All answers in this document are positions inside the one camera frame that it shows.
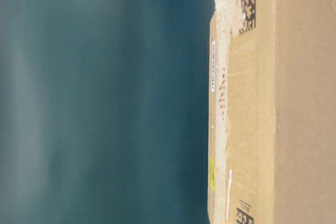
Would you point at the blue table cloth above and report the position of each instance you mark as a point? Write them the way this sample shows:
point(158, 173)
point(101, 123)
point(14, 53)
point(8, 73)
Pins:
point(104, 111)

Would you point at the brown cardboard box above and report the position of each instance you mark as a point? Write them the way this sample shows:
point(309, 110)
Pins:
point(271, 123)

